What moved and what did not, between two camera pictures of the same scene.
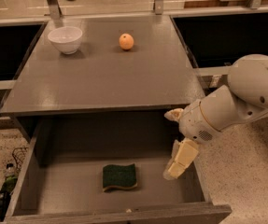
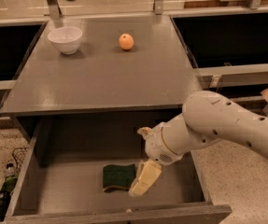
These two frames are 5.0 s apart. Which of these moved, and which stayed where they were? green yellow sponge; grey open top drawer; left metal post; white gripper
Moved: white gripper
Stayed: grey open top drawer; left metal post; green yellow sponge
